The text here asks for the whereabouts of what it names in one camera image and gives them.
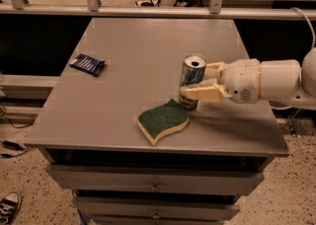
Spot grey drawer cabinet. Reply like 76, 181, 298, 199
27, 18, 288, 225

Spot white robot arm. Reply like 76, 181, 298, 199
180, 48, 316, 110

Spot green yellow sponge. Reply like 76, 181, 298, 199
137, 99, 190, 146

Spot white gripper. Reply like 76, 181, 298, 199
181, 59, 260, 104

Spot black cable on floor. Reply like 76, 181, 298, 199
0, 113, 34, 159

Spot black white sneaker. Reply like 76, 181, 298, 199
0, 191, 21, 225

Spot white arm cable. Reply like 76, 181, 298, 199
290, 6, 316, 50

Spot blue snack packet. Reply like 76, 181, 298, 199
69, 53, 105, 76

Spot redbull can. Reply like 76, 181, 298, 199
179, 53, 206, 110

